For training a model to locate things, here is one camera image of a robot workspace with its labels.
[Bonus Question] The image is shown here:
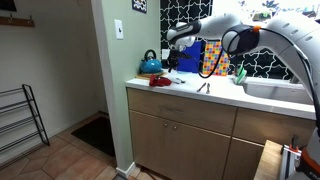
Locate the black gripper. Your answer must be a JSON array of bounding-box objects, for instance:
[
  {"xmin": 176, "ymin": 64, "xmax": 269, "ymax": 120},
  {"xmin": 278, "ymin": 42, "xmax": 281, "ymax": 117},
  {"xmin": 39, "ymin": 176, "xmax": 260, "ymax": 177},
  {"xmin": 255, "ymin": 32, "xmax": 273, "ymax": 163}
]
[{"xmin": 167, "ymin": 49, "xmax": 198, "ymax": 73}]

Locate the red cloth oven mitt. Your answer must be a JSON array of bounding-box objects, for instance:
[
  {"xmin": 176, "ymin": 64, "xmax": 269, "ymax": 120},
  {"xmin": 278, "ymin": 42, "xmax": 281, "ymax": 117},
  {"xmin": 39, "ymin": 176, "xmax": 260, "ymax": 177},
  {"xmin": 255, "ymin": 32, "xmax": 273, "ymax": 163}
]
[{"xmin": 148, "ymin": 74, "xmax": 172, "ymax": 88}]

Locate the wooden trivet board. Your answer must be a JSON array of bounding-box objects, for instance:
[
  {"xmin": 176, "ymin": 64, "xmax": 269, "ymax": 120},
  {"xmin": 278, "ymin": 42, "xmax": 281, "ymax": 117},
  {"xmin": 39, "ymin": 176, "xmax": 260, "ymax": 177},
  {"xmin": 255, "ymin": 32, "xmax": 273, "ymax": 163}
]
[{"xmin": 135, "ymin": 70, "xmax": 168, "ymax": 80}]

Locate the green dish sponge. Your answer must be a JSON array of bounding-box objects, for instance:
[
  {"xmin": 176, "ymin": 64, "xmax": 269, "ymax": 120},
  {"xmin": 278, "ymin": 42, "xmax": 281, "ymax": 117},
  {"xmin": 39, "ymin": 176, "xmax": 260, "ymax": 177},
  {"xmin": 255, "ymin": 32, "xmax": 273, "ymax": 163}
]
[{"xmin": 233, "ymin": 64, "xmax": 248, "ymax": 86}]

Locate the wooden kitchen base cabinet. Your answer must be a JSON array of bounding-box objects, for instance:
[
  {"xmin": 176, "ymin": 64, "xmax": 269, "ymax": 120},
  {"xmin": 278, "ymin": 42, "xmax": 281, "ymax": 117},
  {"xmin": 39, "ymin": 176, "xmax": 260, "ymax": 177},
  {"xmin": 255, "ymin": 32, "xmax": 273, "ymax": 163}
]
[{"xmin": 126, "ymin": 87, "xmax": 318, "ymax": 180}]

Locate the dark door mat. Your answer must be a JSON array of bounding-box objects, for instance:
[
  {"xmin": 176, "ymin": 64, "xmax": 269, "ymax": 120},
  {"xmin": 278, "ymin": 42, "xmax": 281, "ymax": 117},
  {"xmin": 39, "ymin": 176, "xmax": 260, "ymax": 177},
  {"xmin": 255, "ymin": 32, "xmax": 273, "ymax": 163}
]
[{"xmin": 70, "ymin": 115, "xmax": 117, "ymax": 158}]

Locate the steel kitchen sink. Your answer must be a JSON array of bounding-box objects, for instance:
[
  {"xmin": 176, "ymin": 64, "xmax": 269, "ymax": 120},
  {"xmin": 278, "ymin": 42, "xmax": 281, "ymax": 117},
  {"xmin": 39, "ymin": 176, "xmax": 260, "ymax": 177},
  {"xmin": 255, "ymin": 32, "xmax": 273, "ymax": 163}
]
[{"xmin": 242, "ymin": 79, "xmax": 314, "ymax": 106}]

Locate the light wooden block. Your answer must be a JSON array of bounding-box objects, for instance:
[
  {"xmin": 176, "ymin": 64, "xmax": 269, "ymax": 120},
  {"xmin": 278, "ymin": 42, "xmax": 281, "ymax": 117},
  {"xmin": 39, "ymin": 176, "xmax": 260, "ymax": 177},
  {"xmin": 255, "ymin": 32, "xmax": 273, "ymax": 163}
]
[{"xmin": 253, "ymin": 139, "xmax": 284, "ymax": 180}]

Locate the black metal shoe rack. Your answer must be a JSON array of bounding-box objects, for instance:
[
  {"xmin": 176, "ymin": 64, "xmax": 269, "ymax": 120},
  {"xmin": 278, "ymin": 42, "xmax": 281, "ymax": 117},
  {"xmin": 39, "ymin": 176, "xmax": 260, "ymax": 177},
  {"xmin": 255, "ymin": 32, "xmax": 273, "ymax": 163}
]
[{"xmin": 0, "ymin": 83, "xmax": 51, "ymax": 158}]

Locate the dark framed picture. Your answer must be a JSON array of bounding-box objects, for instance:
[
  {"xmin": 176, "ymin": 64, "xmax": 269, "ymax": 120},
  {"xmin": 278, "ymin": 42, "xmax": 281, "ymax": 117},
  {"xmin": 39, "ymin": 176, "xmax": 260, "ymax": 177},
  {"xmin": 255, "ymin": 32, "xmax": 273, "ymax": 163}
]
[{"xmin": 0, "ymin": 0, "xmax": 18, "ymax": 13}]

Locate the white wall outlet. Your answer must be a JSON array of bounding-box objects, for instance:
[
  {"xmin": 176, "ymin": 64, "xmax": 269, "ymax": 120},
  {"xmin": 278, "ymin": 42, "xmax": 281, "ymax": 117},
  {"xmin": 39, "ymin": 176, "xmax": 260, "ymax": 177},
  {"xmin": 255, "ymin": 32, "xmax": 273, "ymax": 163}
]
[{"xmin": 161, "ymin": 48, "xmax": 171, "ymax": 61}]

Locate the teal kettle with black handle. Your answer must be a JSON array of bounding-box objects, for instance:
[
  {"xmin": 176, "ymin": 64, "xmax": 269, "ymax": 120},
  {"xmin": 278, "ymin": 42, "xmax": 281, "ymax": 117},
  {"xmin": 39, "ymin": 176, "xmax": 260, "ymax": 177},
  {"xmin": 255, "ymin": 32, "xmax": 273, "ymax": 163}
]
[{"xmin": 138, "ymin": 49, "xmax": 164, "ymax": 75}]

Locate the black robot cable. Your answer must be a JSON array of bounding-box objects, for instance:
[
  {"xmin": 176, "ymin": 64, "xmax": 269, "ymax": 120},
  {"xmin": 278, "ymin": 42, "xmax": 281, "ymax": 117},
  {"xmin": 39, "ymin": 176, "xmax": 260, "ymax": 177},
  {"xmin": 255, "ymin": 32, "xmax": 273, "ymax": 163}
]
[{"xmin": 179, "ymin": 25, "xmax": 320, "ymax": 128}]

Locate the metal drawer handle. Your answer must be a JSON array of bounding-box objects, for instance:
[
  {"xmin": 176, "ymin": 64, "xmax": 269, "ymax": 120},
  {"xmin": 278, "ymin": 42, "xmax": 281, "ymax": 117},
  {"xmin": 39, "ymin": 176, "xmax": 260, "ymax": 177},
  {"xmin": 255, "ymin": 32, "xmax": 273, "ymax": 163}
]
[{"xmin": 158, "ymin": 105, "xmax": 185, "ymax": 114}]

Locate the white light switch plate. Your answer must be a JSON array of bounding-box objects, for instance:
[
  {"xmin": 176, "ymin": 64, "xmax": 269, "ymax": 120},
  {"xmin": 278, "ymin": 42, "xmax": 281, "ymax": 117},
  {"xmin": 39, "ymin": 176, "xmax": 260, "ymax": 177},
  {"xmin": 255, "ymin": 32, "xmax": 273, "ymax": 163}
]
[{"xmin": 114, "ymin": 19, "xmax": 125, "ymax": 41}]

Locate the patterned wall picture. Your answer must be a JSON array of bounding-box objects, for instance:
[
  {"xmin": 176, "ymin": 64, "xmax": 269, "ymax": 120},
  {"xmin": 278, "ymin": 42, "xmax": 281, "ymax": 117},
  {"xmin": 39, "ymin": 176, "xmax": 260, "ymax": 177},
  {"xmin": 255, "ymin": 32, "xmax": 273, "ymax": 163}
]
[{"xmin": 131, "ymin": 0, "xmax": 148, "ymax": 14}]

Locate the aluminium mounting rail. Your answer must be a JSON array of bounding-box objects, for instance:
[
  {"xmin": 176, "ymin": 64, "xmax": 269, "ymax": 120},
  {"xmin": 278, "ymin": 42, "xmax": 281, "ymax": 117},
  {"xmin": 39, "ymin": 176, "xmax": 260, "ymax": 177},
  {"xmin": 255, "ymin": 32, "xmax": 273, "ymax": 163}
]
[{"xmin": 279, "ymin": 134, "xmax": 303, "ymax": 180}]

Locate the wooden coat hook rail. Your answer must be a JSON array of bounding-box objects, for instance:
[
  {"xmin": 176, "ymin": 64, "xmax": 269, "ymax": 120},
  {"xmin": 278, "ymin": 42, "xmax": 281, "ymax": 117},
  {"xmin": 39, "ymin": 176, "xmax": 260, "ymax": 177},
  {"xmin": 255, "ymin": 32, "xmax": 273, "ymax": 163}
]
[{"xmin": 0, "ymin": 15, "xmax": 36, "ymax": 28}]

